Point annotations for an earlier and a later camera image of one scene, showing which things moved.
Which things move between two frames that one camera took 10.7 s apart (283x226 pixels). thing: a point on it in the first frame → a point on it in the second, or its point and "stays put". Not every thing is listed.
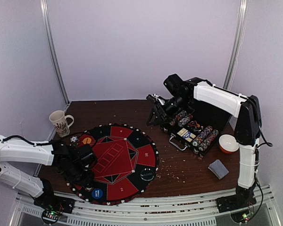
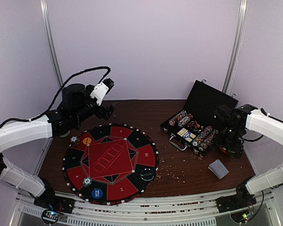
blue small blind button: [97, 193] stays put
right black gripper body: [159, 110] → [234, 146]
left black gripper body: [75, 173] → [82, 113]
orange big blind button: [87, 141] stays put
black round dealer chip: [147, 174] stays put
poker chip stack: [73, 141] stays put
